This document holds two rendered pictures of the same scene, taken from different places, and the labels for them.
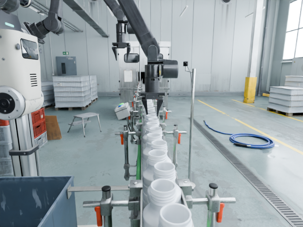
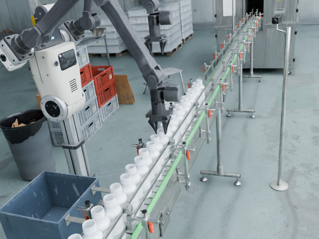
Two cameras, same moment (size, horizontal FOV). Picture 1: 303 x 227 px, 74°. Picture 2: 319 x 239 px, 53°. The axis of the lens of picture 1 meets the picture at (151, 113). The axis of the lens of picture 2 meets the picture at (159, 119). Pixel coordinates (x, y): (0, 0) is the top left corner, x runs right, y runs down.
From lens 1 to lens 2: 76 cm
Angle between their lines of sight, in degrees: 26
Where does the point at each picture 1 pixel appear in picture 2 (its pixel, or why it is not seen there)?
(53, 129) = (125, 92)
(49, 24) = (84, 23)
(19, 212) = (66, 197)
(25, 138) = (72, 135)
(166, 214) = (89, 223)
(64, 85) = (143, 21)
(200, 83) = not seen: outside the picture
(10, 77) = (54, 88)
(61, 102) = not seen: hidden behind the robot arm
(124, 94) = (223, 35)
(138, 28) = (138, 60)
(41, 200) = (79, 192)
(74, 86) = not seen: hidden behind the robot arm
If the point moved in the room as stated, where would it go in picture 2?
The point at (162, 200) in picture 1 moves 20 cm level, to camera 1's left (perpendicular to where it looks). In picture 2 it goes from (93, 216) to (39, 205)
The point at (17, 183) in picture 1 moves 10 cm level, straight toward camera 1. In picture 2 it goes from (62, 178) to (62, 189)
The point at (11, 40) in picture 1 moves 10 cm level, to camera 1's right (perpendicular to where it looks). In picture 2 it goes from (51, 59) to (67, 59)
